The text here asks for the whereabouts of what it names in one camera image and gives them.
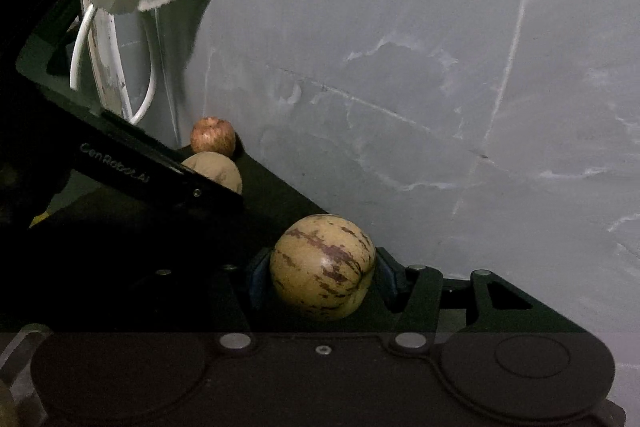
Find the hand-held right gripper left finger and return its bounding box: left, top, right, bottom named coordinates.
left=147, top=248, right=275, bottom=353

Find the white cable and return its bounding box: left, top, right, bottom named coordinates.
left=69, top=4, right=157, bottom=126

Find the red apple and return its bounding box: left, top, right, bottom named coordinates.
left=190, top=116, right=237, bottom=158

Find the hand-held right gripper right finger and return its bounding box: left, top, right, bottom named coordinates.
left=374, top=247, right=591, bottom=353

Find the large striped pepino melon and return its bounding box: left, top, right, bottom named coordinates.
left=269, top=214, right=377, bottom=322

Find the white post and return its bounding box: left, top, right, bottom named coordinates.
left=80, top=0, right=135, bottom=120

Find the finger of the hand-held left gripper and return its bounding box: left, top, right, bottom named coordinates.
left=191, top=174, right=247, bottom=215

